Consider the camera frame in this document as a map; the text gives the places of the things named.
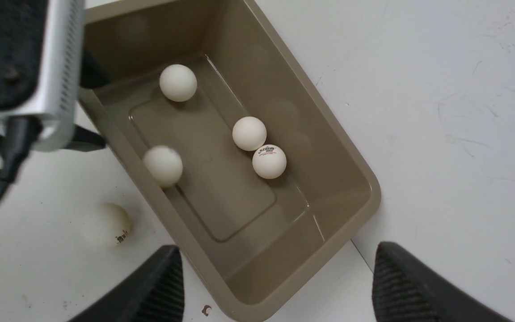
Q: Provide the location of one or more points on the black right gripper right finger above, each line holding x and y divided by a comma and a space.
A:
404, 289

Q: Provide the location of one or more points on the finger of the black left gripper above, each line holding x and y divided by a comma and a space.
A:
92, 75
84, 140

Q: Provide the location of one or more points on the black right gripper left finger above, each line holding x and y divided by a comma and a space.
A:
152, 293

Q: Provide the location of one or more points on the white ping-pong ball with logo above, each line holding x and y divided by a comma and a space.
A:
269, 161

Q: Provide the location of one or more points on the white ball right of bin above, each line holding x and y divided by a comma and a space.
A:
178, 83

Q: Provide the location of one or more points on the tan plastic storage bin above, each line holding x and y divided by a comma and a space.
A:
253, 242

